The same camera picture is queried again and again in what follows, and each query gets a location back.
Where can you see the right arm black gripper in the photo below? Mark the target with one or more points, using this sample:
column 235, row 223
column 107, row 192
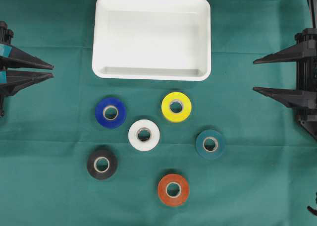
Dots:
column 304, row 98

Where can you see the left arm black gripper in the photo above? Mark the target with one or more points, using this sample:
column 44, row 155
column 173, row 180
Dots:
column 11, row 57

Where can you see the teal green tape roll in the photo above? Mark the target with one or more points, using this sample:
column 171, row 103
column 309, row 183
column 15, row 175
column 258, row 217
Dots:
column 216, row 137

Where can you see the blue tape roll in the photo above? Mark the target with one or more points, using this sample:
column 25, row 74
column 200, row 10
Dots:
column 100, row 112

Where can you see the yellow tape roll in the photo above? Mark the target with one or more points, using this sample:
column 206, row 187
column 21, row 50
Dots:
column 179, row 98

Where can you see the white tape roll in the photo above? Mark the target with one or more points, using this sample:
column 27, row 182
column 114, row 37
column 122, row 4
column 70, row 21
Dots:
column 144, row 124

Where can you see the white plastic tray case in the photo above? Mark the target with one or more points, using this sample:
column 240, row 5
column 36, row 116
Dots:
column 152, row 39

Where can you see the black tape roll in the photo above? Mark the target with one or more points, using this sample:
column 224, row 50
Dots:
column 92, row 164

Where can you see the orange red tape roll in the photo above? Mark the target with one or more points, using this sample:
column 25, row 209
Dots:
column 181, row 197

